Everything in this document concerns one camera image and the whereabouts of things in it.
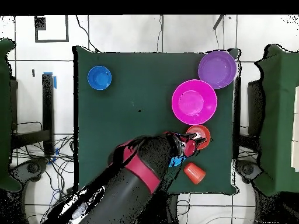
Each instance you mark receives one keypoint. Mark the small dark blue bowl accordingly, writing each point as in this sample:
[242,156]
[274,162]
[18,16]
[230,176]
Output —
[99,77]

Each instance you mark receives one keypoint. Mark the orange plastic cup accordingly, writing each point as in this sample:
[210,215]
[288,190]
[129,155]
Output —
[195,173]

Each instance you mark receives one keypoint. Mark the green cloth side table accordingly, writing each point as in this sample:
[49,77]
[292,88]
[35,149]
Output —
[280,116]
[4,116]

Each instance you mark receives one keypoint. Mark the large light blue bowl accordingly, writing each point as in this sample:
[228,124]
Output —
[176,161]

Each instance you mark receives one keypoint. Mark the black metal stand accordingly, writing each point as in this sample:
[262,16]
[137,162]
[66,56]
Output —
[48,105]

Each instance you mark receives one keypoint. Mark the dark green tablecloth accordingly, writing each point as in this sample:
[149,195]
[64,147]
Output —
[116,116]

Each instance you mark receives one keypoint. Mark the white box stack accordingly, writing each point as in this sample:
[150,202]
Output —
[296,140]

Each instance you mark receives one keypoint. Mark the large purple plastic bowl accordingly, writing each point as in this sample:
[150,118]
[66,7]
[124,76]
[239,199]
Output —
[217,69]

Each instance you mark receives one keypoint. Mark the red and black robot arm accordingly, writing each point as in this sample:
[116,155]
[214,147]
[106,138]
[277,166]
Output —
[140,172]

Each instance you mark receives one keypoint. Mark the large pink plastic bowl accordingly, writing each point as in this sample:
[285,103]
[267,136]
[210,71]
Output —
[193,102]

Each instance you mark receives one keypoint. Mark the orange plastic bowl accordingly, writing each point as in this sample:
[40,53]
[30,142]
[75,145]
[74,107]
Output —
[205,133]

